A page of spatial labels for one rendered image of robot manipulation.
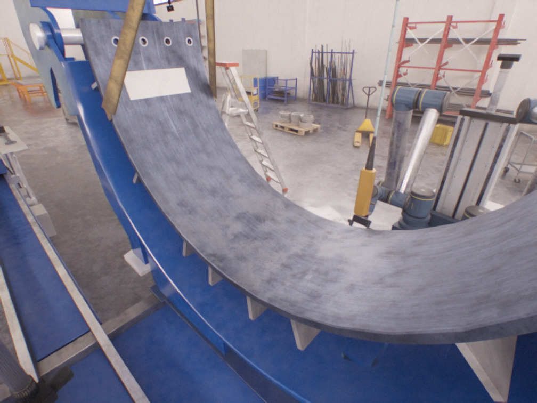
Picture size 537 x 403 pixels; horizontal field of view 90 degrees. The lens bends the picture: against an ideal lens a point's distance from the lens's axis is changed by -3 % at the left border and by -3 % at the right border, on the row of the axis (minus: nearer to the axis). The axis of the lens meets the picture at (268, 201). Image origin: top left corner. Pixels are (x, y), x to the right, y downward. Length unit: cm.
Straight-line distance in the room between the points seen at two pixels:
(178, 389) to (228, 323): 51
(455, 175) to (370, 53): 989
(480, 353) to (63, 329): 215
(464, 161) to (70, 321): 315
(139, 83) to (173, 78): 22
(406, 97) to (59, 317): 282
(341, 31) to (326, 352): 1237
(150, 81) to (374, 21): 1106
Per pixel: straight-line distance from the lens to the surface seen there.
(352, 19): 1282
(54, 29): 211
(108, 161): 191
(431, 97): 229
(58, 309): 246
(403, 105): 236
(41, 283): 276
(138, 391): 172
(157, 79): 189
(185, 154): 174
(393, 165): 256
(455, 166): 281
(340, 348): 132
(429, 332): 77
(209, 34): 190
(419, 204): 262
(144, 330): 212
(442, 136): 835
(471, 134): 276
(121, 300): 319
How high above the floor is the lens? 214
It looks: 29 degrees down
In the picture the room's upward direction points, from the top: straight up
